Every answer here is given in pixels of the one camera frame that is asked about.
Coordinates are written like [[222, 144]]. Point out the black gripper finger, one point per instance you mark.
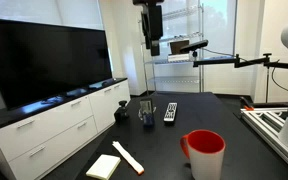
[[155, 50]]

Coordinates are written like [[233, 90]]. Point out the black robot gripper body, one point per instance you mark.
[[155, 25]]

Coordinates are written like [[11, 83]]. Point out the black rectangular block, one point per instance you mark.
[[148, 120]]

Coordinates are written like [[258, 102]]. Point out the red and white mug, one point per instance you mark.
[[205, 163]]

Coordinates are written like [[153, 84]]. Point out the brown cardboard box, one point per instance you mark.
[[179, 47]]

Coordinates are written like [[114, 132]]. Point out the flat white box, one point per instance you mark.
[[179, 57]]

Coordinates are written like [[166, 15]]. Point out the clear safety glasses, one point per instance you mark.
[[146, 106]]

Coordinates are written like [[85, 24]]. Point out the grey remote control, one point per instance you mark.
[[170, 112]]

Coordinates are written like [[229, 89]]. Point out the orange and black clamp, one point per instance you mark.
[[248, 108]]

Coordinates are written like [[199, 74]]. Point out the white stick with orange tip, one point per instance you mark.
[[127, 156]]

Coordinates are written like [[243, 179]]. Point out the large black television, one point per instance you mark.
[[44, 60]]

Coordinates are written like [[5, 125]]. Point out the black stand pole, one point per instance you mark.
[[267, 83]]

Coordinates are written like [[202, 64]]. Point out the pale yellow sticky notepad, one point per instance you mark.
[[103, 166]]

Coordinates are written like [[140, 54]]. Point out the white drawer cabinet black top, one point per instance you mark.
[[50, 123]]

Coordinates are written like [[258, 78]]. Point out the black stereo camera bar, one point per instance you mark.
[[194, 46]]

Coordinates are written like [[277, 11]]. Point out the black articulated camera mount arm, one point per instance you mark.
[[217, 61]]

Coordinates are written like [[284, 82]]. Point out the aluminium extrusion frame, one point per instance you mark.
[[255, 117]]

